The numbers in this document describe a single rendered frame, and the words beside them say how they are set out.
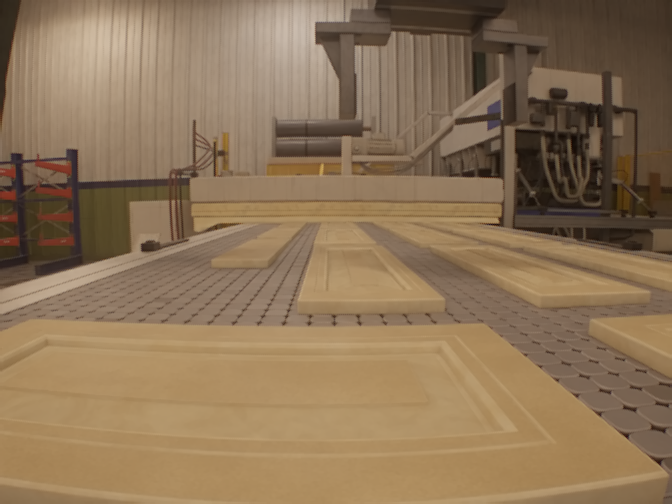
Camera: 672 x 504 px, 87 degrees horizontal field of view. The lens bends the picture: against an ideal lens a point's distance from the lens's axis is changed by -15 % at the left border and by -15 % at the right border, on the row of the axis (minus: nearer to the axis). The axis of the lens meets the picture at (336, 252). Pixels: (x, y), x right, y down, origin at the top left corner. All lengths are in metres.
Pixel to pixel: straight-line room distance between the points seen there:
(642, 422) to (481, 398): 0.11
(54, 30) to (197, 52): 2.98
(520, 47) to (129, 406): 0.78
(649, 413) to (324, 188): 2.65
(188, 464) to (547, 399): 0.22
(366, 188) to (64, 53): 7.34
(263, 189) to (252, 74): 4.87
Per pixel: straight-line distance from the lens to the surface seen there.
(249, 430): 0.25
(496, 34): 0.81
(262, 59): 7.65
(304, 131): 6.53
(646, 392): 0.38
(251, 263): 0.91
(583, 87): 4.76
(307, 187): 2.86
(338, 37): 0.76
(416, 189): 2.92
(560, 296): 0.62
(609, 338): 0.48
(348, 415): 0.26
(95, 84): 8.62
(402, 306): 0.54
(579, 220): 3.69
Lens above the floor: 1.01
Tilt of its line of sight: 7 degrees down
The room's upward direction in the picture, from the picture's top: straight up
